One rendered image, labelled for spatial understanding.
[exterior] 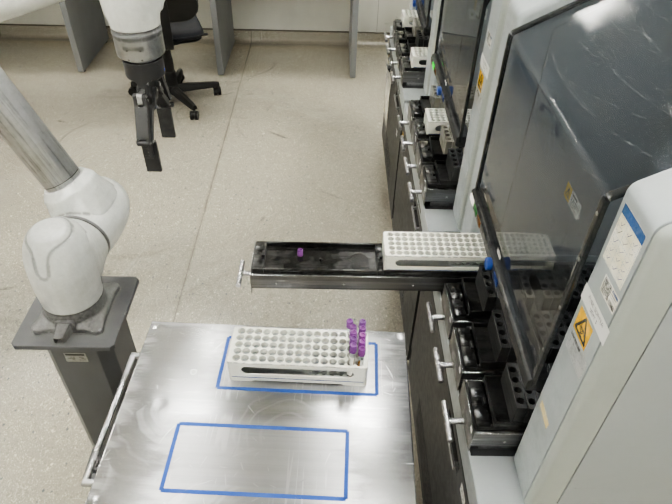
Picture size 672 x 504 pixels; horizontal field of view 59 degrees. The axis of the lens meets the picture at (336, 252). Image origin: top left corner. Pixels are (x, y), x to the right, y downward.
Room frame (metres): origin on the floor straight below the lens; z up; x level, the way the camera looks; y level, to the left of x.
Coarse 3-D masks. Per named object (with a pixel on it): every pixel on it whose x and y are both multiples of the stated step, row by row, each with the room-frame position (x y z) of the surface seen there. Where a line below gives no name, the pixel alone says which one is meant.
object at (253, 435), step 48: (192, 336) 0.89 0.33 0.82; (384, 336) 0.90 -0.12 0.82; (144, 384) 0.75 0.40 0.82; (192, 384) 0.75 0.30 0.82; (240, 384) 0.76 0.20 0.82; (288, 384) 0.76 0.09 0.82; (336, 384) 0.76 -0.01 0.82; (384, 384) 0.77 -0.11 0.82; (144, 432) 0.64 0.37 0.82; (192, 432) 0.64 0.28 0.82; (240, 432) 0.64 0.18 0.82; (288, 432) 0.65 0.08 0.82; (336, 432) 0.65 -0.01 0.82; (384, 432) 0.65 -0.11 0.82; (96, 480) 0.53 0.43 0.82; (144, 480) 0.54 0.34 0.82; (192, 480) 0.54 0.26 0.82; (240, 480) 0.54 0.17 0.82; (288, 480) 0.54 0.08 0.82; (336, 480) 0.55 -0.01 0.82; (384, 480) 0.55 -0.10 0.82
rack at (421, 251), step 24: (384, 240) 1.20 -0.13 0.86; (408, 240) 1.20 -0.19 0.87; (432, 240) 1.21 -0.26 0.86; (456, 240) 1.21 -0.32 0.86; (480, 240) 1.22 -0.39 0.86; (384, 264) 1.14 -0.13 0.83; (408, 264) 1.17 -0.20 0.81; (432, 264) 1.17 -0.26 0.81; (456, 264) 1.15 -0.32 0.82; (480, 264) 1.18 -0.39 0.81
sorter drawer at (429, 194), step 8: (424, 168) 1.63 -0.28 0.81; (432, 168) 1.62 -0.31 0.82; (424, 176) 1.60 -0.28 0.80; (432, 176) 1.58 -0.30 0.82; (408, 184) 1.62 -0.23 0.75; (424, 184) 1.56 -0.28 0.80; (432, 184) 1.53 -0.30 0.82; (408, 192) 1.59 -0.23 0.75; (416, 192) 1.58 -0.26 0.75; (424, 192) 1.54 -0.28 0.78; (432, 192) 1.52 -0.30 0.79; (440, 192) 1.52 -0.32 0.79; (448, 192) 1.52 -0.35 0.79; (424, 200) 1.52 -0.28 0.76; (432, 200) 1.52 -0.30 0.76; (440, 200) 1.52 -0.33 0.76; (448, 200) 1.52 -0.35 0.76
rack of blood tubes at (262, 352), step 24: (240, 336) 0.84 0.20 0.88; (264, 336) 0.84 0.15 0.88; (288, 336) 0.84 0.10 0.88; (312, 336) 0.84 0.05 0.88; (336, 336) 0.86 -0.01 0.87; (240, 360) 0.77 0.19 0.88; (264, 360) 0.78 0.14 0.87; (288, 360) 0.79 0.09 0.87; (312, 360) 0.78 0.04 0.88; (336, 360) 0.78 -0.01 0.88; (360, 384) 0.76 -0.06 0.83
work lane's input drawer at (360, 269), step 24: (240, 264) 1.21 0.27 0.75; (264, 264) 1.15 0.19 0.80; (288, 264) 1.16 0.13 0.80; (312, 264) 1.16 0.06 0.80; (336, 264) 1.16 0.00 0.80; (360, 264) 1.17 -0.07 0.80; (288, 288) 1.11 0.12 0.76; (312, 288) 1.11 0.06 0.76; (336, 288) 1.12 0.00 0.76; (360, 288) 1.12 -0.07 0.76; (384, 288) 1.12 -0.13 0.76; (408, 288) 1.12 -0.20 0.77; (432, 288) 1.12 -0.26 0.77
